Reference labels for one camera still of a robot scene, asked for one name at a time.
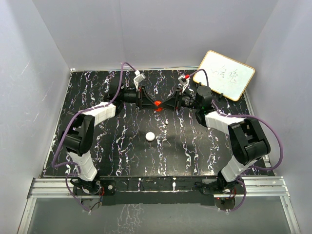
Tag aluminium frame rail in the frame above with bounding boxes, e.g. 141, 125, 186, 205
18, 175, 300, 234

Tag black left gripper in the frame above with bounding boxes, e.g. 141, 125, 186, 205
120, 86, 158, 111

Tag yellow framed whiteboard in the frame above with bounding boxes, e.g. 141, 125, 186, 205
193, 50, 255, 101

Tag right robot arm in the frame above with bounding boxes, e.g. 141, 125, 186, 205
155, 85, 271, 194

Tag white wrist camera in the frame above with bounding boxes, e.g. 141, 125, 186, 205
178, 75, 190, 90
134, 70, 146, 89

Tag orange charging case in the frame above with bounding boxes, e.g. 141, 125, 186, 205
154, 100, 161, 109

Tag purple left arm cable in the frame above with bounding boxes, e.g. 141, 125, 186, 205
51, 61, 139, 215

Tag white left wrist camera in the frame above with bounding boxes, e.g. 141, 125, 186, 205
134, 70, 146, 89

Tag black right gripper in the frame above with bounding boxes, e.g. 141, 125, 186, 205
158, 87, 201, 112

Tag white round charging case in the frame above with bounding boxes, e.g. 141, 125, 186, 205
145, 132, 156, 141

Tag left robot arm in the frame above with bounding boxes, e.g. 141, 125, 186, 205
59, 85, 162, 195

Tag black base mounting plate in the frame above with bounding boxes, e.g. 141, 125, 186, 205
70, 176, 244, 206

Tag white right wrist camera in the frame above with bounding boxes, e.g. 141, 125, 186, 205
178, 75, 190, 90

